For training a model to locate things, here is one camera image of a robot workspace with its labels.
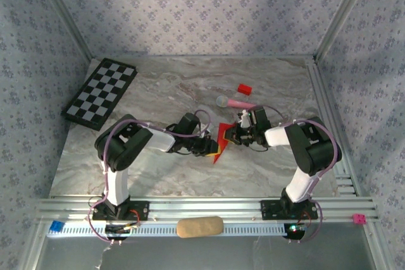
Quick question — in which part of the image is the black round controller board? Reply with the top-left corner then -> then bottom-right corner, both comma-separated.
283,223 -> 308,239
104,224 -> 140,241

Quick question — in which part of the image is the black and white chessboard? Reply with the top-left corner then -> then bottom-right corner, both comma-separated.
60,58 -> 139,132

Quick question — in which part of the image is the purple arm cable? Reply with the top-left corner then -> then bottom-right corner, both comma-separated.
252,104 -> 343,245
87,109 -> 212,245

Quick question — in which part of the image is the grooved aluminium rail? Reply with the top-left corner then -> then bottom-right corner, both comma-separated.
31,196 -> 380,224
304,61 -> 361,197

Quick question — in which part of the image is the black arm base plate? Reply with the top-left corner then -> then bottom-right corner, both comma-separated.
259,199 -> 319,221
92,200 -> 150,222

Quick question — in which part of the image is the tan oblong sponge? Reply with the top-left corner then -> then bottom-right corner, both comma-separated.
176,216 -> 225,239

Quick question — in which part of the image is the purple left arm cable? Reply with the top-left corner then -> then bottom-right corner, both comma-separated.
87,109 -> 212,245

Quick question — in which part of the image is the aluminium corner post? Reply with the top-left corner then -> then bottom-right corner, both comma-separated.
33,0 -> 93,61
313,0 -> 377,62

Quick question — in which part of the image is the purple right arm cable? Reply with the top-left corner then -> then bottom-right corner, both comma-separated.
252,104 -> 343,245

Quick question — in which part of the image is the red paper sheet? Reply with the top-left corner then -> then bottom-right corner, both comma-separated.
212,122 -> 235,165

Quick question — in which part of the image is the pink toy microphone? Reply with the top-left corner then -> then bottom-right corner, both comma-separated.
215,95 -> 256,109

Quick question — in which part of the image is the white slotted cable duct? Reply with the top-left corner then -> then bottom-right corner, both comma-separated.
47,221 -> 300,238

